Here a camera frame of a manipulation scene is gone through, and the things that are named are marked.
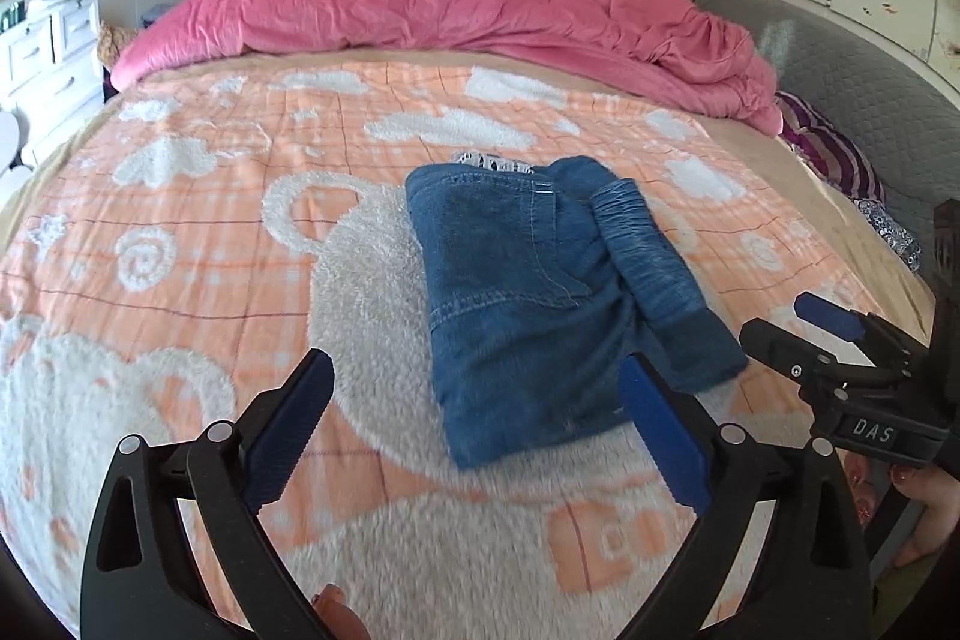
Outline person's right hand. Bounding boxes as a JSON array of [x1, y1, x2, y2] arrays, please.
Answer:
[[844, 452, 960, 567]]

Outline grey padded headboard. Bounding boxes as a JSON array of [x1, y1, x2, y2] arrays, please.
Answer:
[[690, 0, 960, 281]]

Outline person's left hand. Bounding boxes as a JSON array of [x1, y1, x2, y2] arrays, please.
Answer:
[[311, 584, 370, 640]]

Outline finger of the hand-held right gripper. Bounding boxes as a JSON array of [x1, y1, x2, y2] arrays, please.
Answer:
[[793, 292, 931, 378], [739, 319, 845, 387]]

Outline dark patterned pillow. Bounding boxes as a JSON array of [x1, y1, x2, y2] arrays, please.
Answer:
[[855, 197, 922, 272]]

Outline pink duvet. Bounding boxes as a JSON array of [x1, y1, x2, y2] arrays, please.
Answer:
[[111, 0, 785, 137]]

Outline blue denim pants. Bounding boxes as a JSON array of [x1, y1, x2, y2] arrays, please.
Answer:
[[405, 149, 751, 470]]

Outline orange and white printed blanket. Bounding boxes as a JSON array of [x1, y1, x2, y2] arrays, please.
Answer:
[[0, 59, 912, 640]]

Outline white dresser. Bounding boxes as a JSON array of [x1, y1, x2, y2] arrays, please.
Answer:
[[0, 0, 106, 161]]

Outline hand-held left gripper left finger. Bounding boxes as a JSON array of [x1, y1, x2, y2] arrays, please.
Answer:
[[79, 347, 353, 640]]

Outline brown plush toy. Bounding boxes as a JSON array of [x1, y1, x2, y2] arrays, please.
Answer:
[[96, 21, 141, 76]]

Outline purple striped pillow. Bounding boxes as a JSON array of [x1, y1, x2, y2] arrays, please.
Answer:
[[772, 91, 886, 206]]

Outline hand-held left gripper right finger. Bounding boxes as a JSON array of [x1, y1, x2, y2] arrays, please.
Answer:
[[600, 351, 875, 640]]

